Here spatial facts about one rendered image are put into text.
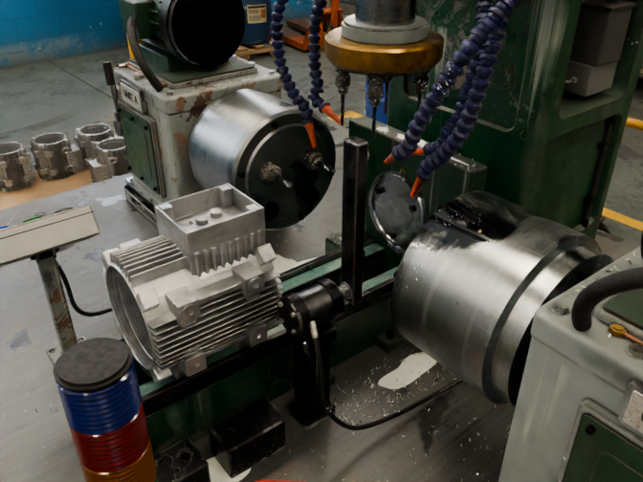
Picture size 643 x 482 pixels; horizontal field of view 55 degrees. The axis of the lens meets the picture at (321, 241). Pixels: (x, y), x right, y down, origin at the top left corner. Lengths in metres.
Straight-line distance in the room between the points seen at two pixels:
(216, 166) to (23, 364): 0.49
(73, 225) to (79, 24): 5.66
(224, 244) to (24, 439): 0.45
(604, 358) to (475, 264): 0.21
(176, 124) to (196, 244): 0.52
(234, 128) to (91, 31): 5.58
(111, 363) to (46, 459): 0.55
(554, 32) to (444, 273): 0.41
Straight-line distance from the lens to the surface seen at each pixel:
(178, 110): 1.31
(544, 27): 1.03
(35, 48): 6.57
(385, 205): 1.15
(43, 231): 1.06
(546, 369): 0.71
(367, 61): 0.91
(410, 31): 0.94
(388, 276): 1.13
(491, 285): 0.77
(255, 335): 0.91
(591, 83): 1.18
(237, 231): 0.86
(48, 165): 3.53
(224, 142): 1.19
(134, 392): 0.54
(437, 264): 0.81
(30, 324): 1.32
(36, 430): 1.10
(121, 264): 0.86
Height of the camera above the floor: 1.55
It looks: 31 degrees down
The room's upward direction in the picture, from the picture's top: straight up
